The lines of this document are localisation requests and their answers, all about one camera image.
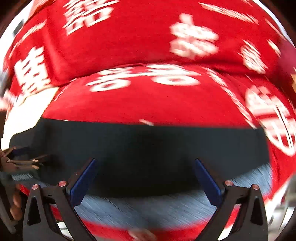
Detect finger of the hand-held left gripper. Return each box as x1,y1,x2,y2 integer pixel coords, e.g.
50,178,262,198
6,154,48,172
0,146,31,159

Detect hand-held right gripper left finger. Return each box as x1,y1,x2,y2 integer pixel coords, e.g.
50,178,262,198
22,158,98,241

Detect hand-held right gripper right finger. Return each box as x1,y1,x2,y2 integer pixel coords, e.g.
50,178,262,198
194,159,269,241

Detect black pants with grey waistband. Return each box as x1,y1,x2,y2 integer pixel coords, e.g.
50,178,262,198
9,118,273,231

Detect person's left hand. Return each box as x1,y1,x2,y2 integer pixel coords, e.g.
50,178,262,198
10,184,24,220

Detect white cloth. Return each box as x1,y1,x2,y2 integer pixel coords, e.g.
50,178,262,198
0,87,59,149

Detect red printed blanket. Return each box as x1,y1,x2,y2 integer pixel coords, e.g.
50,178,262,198
0,0,296,241

